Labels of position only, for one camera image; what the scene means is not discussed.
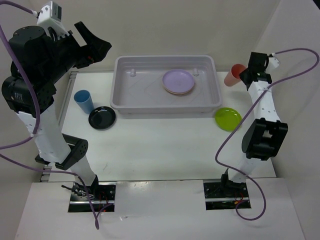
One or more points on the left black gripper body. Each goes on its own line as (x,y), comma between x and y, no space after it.
(71,54)

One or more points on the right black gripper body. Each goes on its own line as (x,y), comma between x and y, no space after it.
(265,71)

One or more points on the coral plastic cup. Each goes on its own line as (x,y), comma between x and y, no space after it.
(233,76)

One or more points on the blue plastic cup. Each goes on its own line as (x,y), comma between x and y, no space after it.
(84,100)

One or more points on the purple plastic plate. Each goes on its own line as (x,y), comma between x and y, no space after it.
(178,80)

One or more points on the orange plastic plate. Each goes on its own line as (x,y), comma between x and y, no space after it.
(179,93)

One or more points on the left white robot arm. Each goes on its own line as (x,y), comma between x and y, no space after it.
(39,59)

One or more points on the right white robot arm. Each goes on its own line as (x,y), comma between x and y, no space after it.
(266,134)

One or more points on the lavender plastic bin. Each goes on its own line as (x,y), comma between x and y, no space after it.
(137,85)

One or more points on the green plastic plate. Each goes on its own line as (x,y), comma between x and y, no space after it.
(227,118)

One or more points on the black plate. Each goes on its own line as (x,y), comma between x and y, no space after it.
(102,118)

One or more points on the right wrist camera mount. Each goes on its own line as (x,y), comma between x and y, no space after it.
(273,62)

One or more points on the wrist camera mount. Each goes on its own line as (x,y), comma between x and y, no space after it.
(273,62)
(50,19)

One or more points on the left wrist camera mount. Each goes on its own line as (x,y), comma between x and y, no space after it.
(50,19)

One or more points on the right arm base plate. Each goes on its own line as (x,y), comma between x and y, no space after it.
(218,199)

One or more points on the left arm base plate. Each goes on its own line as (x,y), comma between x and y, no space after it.
(104,201)

